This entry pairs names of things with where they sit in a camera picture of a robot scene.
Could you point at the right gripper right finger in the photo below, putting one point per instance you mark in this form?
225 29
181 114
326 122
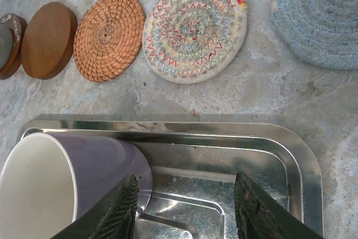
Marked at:
257 216

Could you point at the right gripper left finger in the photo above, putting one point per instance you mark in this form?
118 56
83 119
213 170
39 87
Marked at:
112 211

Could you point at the purple mug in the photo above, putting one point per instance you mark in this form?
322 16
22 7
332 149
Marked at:
98 152

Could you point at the woven rattan coaster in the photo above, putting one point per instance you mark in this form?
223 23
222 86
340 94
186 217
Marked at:
109 37

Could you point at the plain round wooden coaster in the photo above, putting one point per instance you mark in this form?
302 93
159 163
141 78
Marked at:
47 40

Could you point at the dark rimmed wooden coaster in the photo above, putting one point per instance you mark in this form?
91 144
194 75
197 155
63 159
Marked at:
16 43

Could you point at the grey metal cup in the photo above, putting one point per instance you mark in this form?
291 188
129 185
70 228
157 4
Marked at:
5 46

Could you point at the steel tray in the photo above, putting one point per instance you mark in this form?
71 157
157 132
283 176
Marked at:
223 149

